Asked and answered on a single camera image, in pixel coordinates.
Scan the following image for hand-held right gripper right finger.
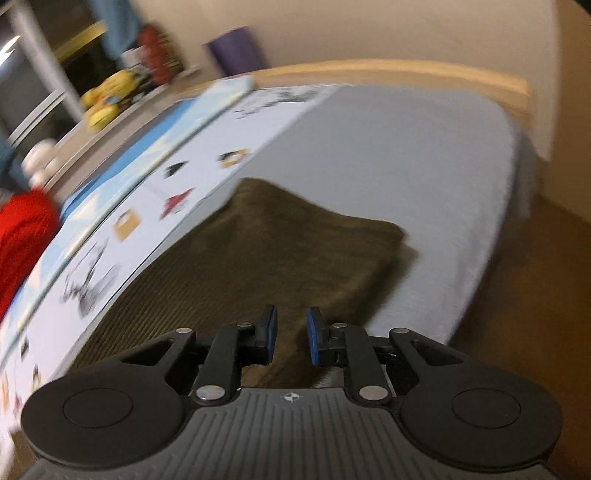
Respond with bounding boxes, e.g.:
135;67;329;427
307;306;466;407

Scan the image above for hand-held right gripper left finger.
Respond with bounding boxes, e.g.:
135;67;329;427
119;305;279;407

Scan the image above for brown corduroy pants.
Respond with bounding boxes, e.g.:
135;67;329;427
69;177;408;389

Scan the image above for blue and white printed quilt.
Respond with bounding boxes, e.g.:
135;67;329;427
0;76;339;444

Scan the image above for grey bed sheet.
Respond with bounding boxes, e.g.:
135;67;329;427
198;85;539;345

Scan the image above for red knitted cloth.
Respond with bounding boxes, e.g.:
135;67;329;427
0;191;62;320

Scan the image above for grey window ledge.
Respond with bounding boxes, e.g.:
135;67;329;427
9;69;218;197

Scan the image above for yellow plush toy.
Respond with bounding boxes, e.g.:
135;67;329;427
81;69;140;131

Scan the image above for white plush toy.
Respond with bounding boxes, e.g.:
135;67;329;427
23;140;59;186

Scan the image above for red bag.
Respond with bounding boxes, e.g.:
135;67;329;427
137;23;184;86

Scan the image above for dark teal plush toy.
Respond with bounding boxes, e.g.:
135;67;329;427
0;137;28;191

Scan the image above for blue hanging cloth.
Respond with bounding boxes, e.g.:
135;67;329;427
89;0;142;61

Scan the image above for window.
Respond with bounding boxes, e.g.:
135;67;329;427
0;0;114;141

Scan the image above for wooden bed frame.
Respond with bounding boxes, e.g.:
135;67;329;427
257;58;532;112

